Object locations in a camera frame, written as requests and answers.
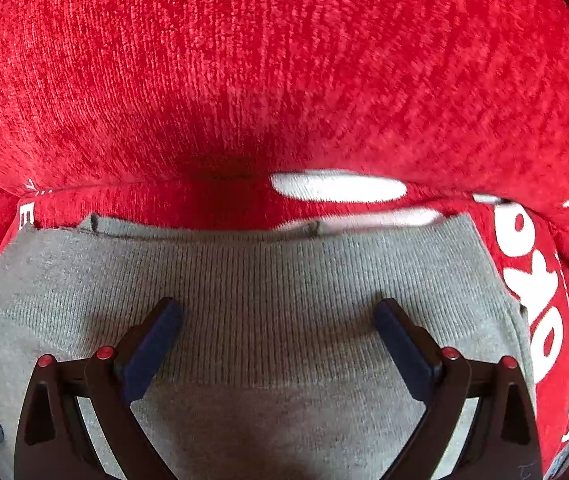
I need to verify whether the grey knitted small garment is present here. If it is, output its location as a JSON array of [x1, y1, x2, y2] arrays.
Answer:
[[0, 214, 534, 479]]

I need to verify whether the red printed bed cover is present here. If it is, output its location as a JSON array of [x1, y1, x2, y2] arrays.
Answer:
[[0, 170, 569, 479]]

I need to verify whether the red pillow with white characters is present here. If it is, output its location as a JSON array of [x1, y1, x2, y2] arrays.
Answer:
[[0, 0, 569, 221]]

